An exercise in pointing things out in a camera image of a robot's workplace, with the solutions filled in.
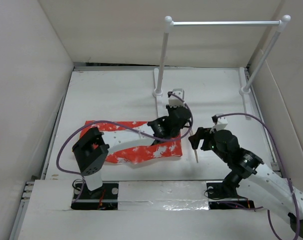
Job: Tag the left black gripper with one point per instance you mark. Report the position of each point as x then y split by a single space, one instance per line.
170 109

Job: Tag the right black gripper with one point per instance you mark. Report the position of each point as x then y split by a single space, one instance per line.
201 133

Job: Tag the red white tie-dye trousers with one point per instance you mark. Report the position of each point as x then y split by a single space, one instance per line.
146 151

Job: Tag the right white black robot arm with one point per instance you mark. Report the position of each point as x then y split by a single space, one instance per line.
250 177

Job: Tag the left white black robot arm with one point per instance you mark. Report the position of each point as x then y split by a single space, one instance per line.
92 149

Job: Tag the white clothes rack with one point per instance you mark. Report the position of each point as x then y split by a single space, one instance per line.
245 85

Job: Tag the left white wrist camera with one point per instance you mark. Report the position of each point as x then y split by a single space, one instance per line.
176 97

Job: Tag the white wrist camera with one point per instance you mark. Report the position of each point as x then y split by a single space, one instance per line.
176 97
219 123

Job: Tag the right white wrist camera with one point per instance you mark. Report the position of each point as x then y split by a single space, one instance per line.
219 123

